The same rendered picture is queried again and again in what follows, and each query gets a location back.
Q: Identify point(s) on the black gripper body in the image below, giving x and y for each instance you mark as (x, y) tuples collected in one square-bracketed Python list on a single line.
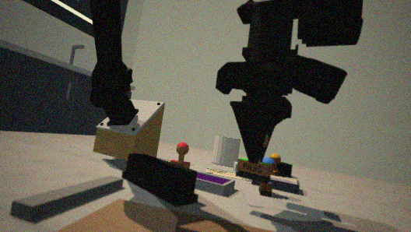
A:
[(261, 75)]

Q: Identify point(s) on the wooden stamp with red knob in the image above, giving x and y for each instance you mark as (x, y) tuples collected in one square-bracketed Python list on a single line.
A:
[(182, 149)]

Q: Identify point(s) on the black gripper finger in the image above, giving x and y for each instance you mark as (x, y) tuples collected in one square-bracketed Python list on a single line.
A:
[(275, 121), (253, 119)]

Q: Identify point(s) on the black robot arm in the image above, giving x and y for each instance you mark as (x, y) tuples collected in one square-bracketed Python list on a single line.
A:
[(321, 23)]

